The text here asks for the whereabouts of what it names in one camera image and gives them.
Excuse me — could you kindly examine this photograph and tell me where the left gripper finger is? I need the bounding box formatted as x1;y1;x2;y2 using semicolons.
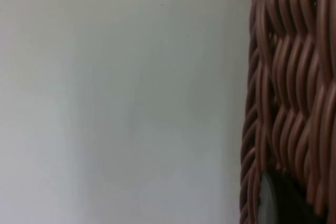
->
257;170;326;224

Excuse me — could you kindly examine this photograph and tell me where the dark brown wicker basket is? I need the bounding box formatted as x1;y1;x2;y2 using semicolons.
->
239;0;336;224

